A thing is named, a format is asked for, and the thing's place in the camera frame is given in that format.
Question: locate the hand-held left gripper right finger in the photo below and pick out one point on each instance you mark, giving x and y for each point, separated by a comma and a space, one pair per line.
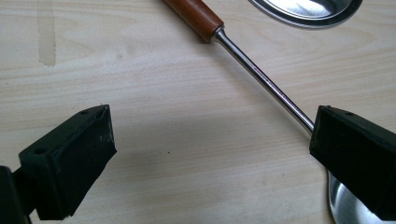
358, 161

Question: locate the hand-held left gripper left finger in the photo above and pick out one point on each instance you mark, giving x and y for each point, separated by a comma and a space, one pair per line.
71, 168

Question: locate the stainless steel plate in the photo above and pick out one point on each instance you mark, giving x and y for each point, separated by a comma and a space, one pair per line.
308, 11

